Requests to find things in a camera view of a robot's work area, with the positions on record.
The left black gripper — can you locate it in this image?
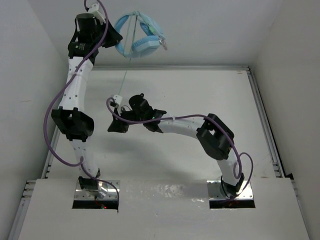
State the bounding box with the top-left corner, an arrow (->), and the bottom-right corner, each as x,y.
91,18 -> 122,49

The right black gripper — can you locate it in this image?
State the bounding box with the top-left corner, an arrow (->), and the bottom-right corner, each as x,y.
108,105 -> 145,133

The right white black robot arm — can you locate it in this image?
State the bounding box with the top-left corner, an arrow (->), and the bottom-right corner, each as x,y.
106,93 -> 244,198

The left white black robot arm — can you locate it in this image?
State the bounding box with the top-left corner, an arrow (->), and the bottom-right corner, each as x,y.
51,13 -> 122,192

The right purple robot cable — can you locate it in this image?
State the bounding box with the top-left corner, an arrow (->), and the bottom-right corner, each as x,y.
106,97 -> 254,201

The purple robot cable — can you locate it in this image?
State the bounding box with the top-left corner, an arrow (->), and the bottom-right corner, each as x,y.
106,97 -> 254,201
43,0 -> 120,198

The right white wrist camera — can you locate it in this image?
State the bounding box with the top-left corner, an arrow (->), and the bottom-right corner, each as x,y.
110,94 -> 123,108

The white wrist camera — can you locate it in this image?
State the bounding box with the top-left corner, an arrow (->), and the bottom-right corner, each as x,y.
87,2 -> 106,23
110,94 -> 123,108

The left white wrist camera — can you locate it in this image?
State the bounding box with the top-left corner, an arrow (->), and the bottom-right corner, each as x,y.
87,2 -> 106,23

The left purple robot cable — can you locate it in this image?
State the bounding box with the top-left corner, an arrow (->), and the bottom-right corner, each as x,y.
43,0 -> 120,198

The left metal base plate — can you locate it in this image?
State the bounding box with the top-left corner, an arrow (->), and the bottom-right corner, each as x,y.
73,182 -> 118,201

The metal base plate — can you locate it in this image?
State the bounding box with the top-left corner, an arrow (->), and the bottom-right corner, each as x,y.
73,182 -> 118,201
206,180 -> 254,201

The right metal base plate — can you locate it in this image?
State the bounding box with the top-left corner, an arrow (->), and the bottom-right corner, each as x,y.
206,180 -> 254,201

